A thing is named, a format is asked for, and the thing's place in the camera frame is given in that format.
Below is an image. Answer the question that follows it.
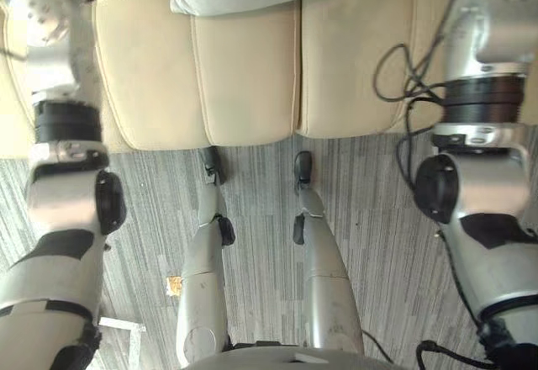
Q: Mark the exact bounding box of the grey robot torso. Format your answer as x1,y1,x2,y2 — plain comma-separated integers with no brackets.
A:
180,345,404,370

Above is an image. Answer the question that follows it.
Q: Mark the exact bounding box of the orange floor scrap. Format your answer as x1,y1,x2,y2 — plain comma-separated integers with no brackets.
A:
165,276,183,299

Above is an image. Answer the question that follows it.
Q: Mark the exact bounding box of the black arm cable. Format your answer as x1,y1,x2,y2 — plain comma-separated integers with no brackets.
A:
372,0,501,370

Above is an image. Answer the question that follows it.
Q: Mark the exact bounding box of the beige leather sofa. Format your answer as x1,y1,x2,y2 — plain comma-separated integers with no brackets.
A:
0,0,459,161

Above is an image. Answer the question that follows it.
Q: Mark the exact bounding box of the silver robot leg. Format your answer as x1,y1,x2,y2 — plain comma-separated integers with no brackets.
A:
174,145,236,368
291,150,366,356

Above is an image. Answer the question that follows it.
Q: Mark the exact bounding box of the silver right robot leg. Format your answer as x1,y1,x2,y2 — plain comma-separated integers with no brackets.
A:
291,150,366,356

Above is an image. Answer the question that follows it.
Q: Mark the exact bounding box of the silver left robot leg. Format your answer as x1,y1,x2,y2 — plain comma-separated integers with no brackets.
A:
174,145,236,368

